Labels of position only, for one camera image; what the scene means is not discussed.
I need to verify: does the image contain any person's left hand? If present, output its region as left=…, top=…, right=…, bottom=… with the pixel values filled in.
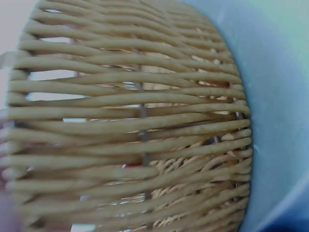
left=0, top=178, right=27, bottom=232

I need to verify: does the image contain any tan woven wicker basket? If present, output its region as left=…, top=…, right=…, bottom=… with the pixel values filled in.
left=5, top=0, right=253, bottom=232

